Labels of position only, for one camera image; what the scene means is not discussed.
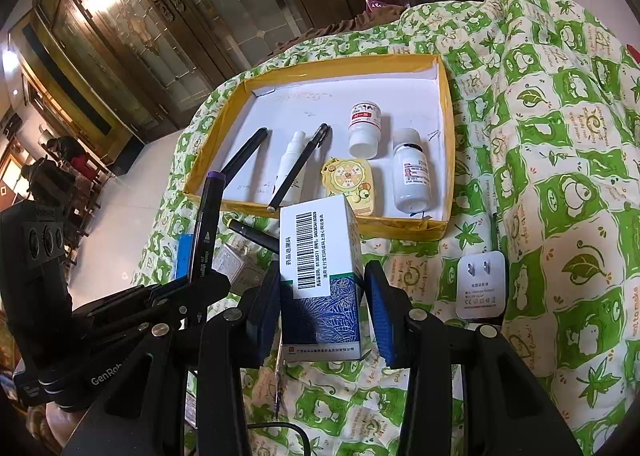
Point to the white bottle with dark band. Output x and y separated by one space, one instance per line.
412 175

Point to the blue cylindrical battery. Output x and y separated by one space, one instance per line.
184 251

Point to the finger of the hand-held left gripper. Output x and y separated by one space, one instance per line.
130 323
160 293

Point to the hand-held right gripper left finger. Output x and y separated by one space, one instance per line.
265 316

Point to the wooden cabinet with glass doors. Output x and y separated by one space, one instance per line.
150 35

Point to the blue and white medicine box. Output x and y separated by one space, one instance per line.
320 286

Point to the thick black pen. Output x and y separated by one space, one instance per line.
247 148

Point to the slim black pen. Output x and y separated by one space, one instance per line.
300 165

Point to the white power adapter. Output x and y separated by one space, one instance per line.
480 286

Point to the white spray tube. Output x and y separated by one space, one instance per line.
290 160

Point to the yellow-rimmed white cardboard tray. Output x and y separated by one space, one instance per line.
300 110

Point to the purple-capped black marker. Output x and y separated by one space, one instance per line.
205 231

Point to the brown cloth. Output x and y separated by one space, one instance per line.
370 18

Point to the white bottle with red label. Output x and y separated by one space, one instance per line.
365 128

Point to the yellow cartoon packet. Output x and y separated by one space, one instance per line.
350 183

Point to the black pen with yellow end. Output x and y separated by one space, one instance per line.
255 234

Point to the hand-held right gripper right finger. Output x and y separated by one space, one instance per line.
382 316

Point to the green printed blanket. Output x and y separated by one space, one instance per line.
550 135

